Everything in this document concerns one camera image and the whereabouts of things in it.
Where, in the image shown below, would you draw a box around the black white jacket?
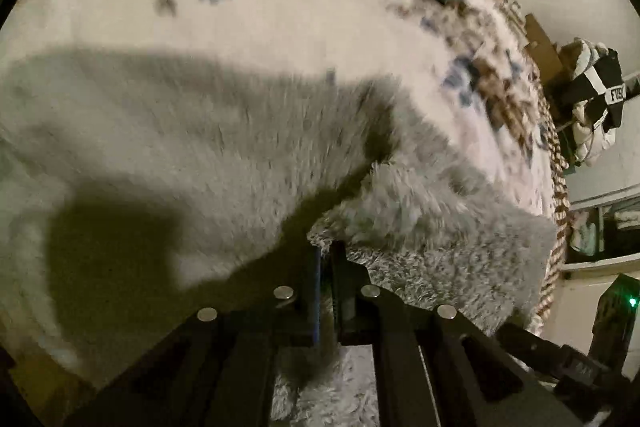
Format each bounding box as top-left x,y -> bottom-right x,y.
554,38 -> 627,167

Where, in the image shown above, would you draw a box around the brown striped bed sheet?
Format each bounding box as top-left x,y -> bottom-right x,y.
439,0 -> 574,333

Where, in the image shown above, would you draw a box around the floral white bed blanket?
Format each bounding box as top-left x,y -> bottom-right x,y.
1,0 -> 553,217

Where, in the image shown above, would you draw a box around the grey fluffy pants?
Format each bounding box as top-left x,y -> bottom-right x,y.
0,45 -> 559,427

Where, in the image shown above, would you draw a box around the brown cardboard box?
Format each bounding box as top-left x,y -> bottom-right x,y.
525,14 -> 566,84

